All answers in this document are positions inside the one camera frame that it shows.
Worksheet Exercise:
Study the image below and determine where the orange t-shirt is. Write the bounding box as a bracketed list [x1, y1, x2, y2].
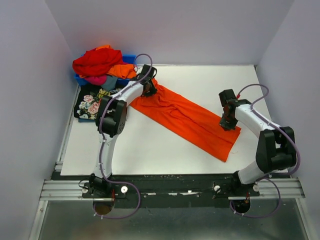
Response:
[95, 45, 136, 79]
[130, 79, 241, 162]

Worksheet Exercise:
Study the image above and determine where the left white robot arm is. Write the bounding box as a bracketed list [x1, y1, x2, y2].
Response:
[93, 64, 157, 179]

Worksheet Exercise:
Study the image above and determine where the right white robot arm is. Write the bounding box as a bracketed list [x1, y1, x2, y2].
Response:
[219, 89, 300, 196]

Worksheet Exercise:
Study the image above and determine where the grey-teal t-shirt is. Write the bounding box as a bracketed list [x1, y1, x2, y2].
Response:
[101, 75, 118, 92]

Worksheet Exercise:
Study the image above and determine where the pink t-shirt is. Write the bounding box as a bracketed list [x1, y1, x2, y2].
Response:
[84, 75, 107, 86]

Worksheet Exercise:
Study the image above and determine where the red t-shirt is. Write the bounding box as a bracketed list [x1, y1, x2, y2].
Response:
[72, 48, 124, 77]

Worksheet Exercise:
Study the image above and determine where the black floral folded t-shirt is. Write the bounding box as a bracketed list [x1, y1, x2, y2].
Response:
[73, 84, 124, 121]

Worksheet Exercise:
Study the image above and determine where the blue plastic bin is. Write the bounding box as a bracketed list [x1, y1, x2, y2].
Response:
[74, 54, 136, 86]

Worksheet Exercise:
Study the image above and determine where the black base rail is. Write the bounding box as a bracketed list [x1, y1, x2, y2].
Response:
[51, 169, 266, 210]

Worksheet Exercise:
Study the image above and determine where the aluminium extrusion frame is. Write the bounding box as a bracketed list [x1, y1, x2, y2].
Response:
[27, 74, 95, 240]

